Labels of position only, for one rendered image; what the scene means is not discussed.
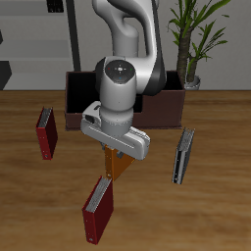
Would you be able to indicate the small red book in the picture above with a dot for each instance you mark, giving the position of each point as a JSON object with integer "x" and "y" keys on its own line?
{"x": 46, "y": 132}

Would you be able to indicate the large red book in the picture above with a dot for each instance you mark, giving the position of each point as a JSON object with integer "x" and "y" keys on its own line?
{"x": 98, "y": 209}

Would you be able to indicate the dark brown desk caddy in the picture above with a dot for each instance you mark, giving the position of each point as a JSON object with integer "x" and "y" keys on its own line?
{"x": 157, "y": 108}

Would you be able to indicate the grey shelf unit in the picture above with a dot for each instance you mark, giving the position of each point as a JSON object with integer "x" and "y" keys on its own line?
{"x": 36, "y": 39}

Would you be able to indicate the green pot plant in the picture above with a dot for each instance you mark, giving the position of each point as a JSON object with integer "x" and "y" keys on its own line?
{"x": 192, "y": 39}

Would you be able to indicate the black book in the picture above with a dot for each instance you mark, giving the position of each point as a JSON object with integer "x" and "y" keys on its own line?
{"x": 183, "y": 156}

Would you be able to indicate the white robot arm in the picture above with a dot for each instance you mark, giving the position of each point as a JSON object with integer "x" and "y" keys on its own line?
{"x": 119, "y": 98}

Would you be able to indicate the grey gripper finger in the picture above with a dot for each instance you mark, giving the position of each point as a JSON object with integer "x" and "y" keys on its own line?
{"x": 103, "y": 146}
{"x": 120, "y": 154}

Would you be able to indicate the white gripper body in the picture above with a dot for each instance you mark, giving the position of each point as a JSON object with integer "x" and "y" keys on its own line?
{"x": 137, "y": 143}

